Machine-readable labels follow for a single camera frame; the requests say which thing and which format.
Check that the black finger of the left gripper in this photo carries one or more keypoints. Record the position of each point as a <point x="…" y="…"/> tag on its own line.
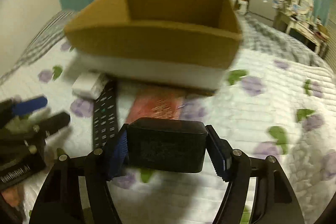
<point x="40" y="130"/>

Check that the grey checkered bed sheet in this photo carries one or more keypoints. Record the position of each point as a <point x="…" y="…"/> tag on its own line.
<point x="256" y="36"/>

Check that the white vanity table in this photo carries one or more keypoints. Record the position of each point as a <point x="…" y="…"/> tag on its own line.
<point x="291" y="25"/>

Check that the red rose patterned tin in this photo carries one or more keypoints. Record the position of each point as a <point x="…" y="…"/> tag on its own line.
<point x="166" y="105"/>

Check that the silver mini fridge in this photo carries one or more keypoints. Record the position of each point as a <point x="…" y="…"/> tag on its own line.
<point x="263" y="8"/>

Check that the brown cardboard box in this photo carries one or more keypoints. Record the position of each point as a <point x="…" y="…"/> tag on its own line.
<point x="186" y="43"/>

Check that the small white box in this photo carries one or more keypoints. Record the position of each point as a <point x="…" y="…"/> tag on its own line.
<point x="89" y="85"/>

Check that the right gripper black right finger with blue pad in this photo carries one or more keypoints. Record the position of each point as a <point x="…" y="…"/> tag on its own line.
<point x="274" y="199"/>

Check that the black rectangular box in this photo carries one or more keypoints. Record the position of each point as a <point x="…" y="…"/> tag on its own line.
<point x="167" y="144"/>

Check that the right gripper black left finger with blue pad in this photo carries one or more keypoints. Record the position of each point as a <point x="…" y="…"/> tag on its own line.
<point x="59" y="199"/>

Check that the floral white quilt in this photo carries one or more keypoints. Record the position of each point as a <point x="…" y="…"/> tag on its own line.
<point x="265" y="106"/>

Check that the black remote control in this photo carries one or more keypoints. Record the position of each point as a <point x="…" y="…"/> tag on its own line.
<point x="104" y="123"/>

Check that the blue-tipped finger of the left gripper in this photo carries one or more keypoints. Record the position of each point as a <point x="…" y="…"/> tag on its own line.
<point x="11" y="108"/>

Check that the oval white vanity mirror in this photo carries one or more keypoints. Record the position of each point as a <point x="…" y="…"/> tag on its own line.
<point x="302" y="7"/>

